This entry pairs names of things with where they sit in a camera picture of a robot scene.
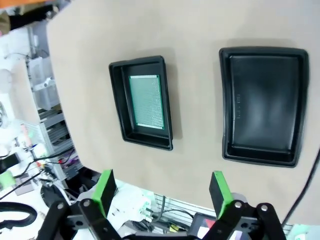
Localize grey aluminium frame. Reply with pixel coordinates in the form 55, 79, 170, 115
37, 109, 84, 181

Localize black floor cable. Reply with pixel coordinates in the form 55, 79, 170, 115
281, 147, 320, 226

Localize white power adapter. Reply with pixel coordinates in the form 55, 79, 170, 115
109, 186, 154, 224

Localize black box with red label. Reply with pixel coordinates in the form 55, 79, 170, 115
189, 212, 241, 240

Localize thick black looped cable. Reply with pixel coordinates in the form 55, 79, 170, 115
0, 201, 39, 226

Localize green perforated circuit board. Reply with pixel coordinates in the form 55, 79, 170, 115
128, 74, 167, 131

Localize black plastic ESD tray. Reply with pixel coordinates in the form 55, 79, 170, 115
218, 46, 310, 169
108, 55, 175, 153

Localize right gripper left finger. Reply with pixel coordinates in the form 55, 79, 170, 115
37, 169, 121, 240

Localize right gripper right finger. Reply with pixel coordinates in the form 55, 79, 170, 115
202, 170, 287, 240

